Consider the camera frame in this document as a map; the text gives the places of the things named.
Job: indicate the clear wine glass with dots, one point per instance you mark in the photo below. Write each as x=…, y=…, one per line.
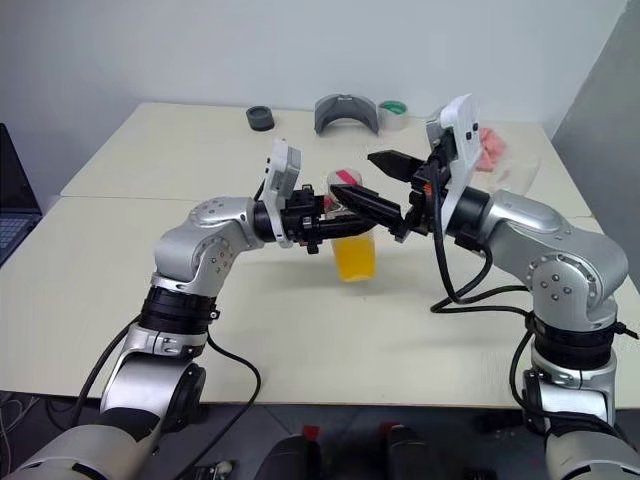
x=520, y=172

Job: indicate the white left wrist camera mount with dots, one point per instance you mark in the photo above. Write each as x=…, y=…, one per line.
x=281, y=167

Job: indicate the small black floor device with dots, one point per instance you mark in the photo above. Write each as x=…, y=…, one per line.
x=215, y=470

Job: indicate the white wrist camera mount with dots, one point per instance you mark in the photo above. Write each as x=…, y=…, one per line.
x=281, y=167
x=462, y=130

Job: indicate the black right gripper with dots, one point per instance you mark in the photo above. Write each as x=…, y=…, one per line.
x=427, y=200

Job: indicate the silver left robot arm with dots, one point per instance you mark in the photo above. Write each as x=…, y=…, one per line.
x=190, y=250

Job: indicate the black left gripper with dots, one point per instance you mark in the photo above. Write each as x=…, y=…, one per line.
x=305, y=215

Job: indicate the pink cloth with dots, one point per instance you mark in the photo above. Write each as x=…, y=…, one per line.
x=492, y=150

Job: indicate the dark laptop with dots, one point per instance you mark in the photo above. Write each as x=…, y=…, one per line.
x=12, y=200

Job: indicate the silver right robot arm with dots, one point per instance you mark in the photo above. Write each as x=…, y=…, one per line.
x=560, y=250

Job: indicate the dark rounded shape red tab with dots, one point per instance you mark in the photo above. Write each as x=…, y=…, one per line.
x=407, y=455
x=292, y=457

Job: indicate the clear tape roll green core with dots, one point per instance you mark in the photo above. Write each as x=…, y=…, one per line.
x=395, y=117

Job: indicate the grey curved visor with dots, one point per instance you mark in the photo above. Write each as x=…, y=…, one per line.
x=345, y=107

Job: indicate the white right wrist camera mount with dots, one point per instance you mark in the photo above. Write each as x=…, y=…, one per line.
x=462, y=130

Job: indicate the clear bottle with orange drink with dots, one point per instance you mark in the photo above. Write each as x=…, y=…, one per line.
x=356, y=260

